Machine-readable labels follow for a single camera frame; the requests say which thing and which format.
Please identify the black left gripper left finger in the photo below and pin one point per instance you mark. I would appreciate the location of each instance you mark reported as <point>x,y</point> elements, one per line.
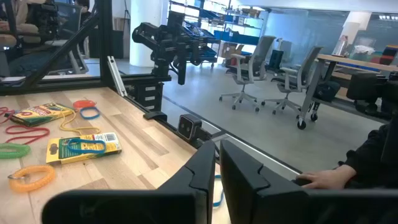
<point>186,202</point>

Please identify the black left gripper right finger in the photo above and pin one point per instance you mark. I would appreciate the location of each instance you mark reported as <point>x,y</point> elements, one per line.
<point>248,193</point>

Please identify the yellow green Crayola crayon box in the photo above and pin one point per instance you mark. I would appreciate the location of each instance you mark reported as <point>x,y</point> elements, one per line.
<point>40,114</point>
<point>56,152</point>

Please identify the orange coil wristband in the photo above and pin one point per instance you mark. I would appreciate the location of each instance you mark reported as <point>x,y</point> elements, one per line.
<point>49,175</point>

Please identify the red coil wristband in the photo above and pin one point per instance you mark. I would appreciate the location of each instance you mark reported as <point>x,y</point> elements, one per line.
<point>84,103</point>

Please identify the red rubber band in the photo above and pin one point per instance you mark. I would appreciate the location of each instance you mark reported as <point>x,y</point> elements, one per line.
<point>47,130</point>
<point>4,109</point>

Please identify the green coil wristband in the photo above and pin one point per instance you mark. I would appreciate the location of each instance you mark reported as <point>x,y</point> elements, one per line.
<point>26,151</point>

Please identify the grey white office chair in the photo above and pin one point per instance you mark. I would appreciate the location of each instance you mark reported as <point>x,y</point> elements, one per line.
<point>248,68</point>
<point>298,74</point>

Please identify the black office chair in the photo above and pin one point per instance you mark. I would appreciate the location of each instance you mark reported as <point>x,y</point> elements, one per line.
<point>363,87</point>
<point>275,60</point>

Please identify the grey mesh office chair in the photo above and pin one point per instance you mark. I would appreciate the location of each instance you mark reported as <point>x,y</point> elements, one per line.
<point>68,18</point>

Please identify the person's hand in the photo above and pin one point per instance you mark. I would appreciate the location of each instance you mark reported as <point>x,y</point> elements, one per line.
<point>326,179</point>

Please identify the black edge clamp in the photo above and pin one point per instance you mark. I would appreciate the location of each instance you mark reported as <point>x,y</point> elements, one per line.
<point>155,115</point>

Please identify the black drawer cabinet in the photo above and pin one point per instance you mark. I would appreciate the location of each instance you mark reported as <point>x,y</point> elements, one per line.
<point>149,96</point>

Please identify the black bag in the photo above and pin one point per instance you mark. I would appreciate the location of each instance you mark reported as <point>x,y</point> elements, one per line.
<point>326,91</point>

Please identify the yellow rubber band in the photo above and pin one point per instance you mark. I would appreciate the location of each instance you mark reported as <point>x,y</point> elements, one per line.
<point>77,128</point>

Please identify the silver aluminium bar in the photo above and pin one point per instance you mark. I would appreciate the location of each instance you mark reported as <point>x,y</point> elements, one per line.
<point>117,77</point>

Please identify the cardboard box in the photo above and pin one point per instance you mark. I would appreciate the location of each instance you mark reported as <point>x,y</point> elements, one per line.
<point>230,49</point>

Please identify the metal rack with blue bins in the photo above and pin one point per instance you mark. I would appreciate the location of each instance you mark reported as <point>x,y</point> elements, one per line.
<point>236,37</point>

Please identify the wooden rolling table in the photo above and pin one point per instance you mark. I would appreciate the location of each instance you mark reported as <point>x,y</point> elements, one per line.
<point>342,59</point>

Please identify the clear water bottle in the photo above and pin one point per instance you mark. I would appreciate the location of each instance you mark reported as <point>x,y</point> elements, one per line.
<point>340,46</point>

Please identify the stack of coloured bins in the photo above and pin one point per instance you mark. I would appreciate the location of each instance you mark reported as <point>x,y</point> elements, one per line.
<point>388,53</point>

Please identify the black cube camera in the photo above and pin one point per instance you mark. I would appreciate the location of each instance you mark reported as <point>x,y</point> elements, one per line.
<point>188,127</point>

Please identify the black aluminium rig frame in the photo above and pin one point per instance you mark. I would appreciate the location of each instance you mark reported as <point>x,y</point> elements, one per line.
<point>105,46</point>

